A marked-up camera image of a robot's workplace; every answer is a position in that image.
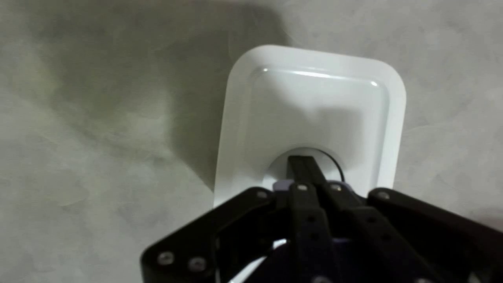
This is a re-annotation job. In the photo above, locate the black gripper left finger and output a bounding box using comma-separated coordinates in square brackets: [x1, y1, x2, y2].
[141, 155, 337, 283]

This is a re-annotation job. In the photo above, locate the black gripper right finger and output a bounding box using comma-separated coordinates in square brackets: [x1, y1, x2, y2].
[301, 155, 503, 283]

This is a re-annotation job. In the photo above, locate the white rectangular plastic tray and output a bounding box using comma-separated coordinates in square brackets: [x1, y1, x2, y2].
[213, 45, 409, 211]

